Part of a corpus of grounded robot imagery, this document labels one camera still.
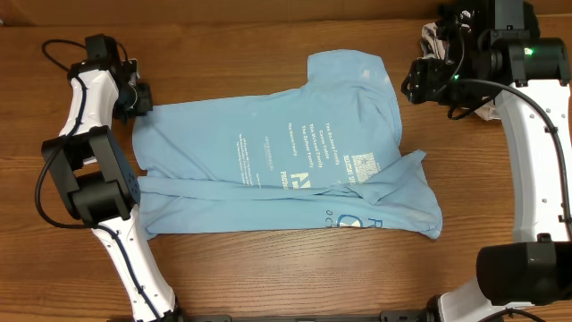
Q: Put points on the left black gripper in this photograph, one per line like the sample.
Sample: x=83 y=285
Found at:
x=145 y=102

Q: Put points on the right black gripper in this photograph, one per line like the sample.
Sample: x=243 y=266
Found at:
x=424 y=80

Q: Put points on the light blue printed t-shirt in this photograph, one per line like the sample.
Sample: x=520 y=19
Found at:
x=324 y=155

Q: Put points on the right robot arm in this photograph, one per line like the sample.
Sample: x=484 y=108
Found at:
x=492 y=52

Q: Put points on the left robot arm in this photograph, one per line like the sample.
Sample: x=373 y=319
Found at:
x=94 y=178

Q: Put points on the beige garment in pile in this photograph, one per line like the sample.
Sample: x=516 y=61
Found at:
x=448 y=47

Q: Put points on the black garment on pile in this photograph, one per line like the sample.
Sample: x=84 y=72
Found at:
x=482 y=23

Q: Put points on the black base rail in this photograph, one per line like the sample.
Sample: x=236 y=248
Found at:
x=308 y=318

